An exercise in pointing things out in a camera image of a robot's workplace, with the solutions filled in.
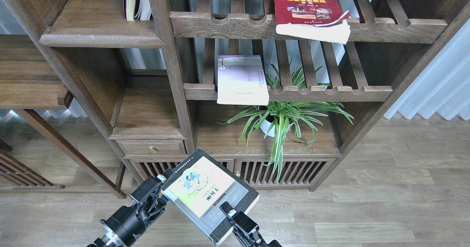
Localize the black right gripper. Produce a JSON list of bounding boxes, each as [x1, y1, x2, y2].
[[220, 202, 282, 247]]

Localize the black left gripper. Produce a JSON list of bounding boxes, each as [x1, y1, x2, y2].
[[100, 170, 174, 247]]

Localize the green and grey book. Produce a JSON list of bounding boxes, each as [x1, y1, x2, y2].
[[162, 149, 260, 246]]

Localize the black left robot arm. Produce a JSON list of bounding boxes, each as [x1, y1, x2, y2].
[[89, 168, 174, 247]]

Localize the upright books on shelf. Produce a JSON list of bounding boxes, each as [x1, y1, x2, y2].
[[123, 0, 152, 21]]

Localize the white plant pot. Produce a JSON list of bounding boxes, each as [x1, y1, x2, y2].
[[260, 115, 294, 137]]

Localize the green spider plant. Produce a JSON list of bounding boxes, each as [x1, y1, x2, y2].
[[218, 58, 354, 179]]

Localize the pale lavender book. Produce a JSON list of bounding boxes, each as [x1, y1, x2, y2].
[[217, 55, 269, 105]]

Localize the wooden side furniture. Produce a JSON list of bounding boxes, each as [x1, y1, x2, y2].
[[0, 109, 127, 200]]

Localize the dark wooden bookshelf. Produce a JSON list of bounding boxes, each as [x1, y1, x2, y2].
[[2, 0, 469, 191]]

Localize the red cover book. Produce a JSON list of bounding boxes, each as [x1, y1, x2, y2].
[[275, 0, 351, 44]]

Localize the white curtain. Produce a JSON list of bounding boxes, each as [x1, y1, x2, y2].
[[384, 21, 470, 120]]

